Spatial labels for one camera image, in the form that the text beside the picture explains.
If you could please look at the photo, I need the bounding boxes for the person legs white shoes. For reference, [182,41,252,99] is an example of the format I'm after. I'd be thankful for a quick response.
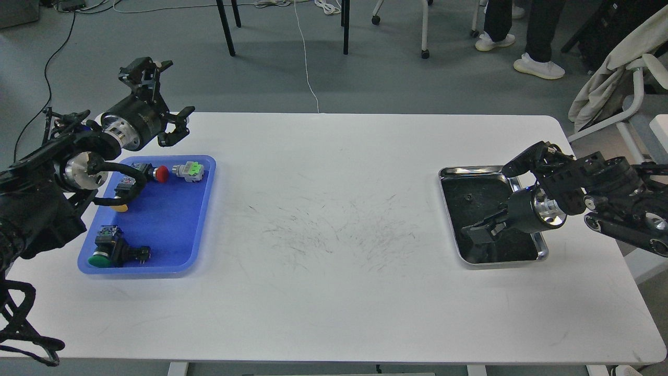
[475,0,566,80]

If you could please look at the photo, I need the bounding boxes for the yellow push button switch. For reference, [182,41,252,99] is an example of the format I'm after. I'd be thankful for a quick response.
[111,175,136,213]

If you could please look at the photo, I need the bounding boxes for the blue plastic tray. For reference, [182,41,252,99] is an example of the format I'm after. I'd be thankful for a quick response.
[77,155,216,278]

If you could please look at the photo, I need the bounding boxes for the white chair with beige cloth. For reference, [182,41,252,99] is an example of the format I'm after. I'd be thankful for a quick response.
[568,7,666,164]

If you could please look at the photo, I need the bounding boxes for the grey green switch part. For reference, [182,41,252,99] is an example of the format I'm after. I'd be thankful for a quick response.
[171,160,205,183]

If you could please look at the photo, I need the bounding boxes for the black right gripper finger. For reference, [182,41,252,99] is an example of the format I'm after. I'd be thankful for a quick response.
[461,208,508,231]
[463,221,508,244]

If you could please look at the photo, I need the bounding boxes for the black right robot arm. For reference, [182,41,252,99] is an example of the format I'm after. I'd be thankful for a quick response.
[462,141,667,257]

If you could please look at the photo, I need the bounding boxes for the silver metal tray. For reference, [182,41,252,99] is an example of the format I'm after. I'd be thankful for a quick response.
[439,165,548,268]

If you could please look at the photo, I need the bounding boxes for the green push button switch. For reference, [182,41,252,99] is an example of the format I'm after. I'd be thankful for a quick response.
[87,225,152,267]

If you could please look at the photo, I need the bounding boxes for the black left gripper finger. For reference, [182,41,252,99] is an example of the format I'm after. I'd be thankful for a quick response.
[157,107,196,147]
[118,57,173,102]

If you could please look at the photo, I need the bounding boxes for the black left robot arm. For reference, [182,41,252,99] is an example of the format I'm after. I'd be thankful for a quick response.
[1,57,194,367]

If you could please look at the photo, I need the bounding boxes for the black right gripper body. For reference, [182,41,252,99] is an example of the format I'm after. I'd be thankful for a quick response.
[504,186,567,233]

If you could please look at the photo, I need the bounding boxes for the white cable on floor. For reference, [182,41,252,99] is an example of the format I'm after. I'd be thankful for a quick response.
[254,0,343,114]

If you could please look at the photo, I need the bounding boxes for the white rolling chair base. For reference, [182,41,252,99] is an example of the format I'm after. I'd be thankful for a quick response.
[371,1,487,60]

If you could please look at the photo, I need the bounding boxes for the red push button switch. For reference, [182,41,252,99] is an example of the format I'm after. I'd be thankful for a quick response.
[131,163,170,183]

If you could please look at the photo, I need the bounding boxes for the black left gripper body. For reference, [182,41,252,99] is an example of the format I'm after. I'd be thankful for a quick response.
[100,96,166,151]

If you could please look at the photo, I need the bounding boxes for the black chair legs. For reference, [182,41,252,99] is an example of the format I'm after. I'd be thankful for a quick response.
[216,0,350,57]

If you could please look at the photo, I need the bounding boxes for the black cable on floor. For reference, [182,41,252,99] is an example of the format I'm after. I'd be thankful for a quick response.
[11,0,122,162]

